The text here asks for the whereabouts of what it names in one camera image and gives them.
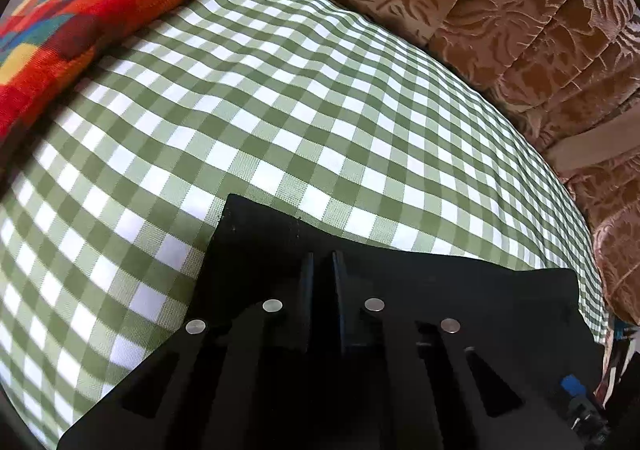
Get black pants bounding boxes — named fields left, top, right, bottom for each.
left=189, top=196, right=602, bottom=449

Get green white checkered bedsheet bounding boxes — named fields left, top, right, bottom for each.
left=1, top=0, right=608, bottom=449

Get brown floral curtain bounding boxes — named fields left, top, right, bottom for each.
left=328, top=0, right=639, bottom=322

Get multicoloured checkered pillow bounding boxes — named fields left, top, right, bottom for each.
left=1, top=0, right=186, bottom=140

